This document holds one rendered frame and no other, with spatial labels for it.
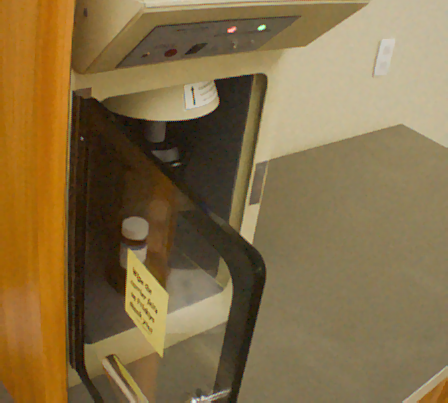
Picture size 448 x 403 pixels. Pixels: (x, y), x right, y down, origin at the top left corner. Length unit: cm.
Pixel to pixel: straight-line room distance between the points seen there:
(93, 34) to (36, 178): 14
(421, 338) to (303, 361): 23
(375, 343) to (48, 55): 76
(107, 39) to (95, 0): 4
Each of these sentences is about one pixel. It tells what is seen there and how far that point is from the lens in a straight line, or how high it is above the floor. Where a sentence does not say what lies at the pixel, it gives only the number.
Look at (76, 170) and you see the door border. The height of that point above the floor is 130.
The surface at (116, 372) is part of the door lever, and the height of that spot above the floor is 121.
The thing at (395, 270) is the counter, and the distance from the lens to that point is 129.
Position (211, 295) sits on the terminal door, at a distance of 48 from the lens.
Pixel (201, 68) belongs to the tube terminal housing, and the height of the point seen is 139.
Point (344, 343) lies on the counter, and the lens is 108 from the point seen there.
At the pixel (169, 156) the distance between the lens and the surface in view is 85.
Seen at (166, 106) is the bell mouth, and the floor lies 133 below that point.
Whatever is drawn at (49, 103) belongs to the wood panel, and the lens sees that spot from 55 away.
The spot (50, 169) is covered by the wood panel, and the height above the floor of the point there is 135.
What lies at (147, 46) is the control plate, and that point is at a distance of 61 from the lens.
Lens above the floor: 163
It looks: 28 degrees down
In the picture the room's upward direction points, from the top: 9 degrees clockwise
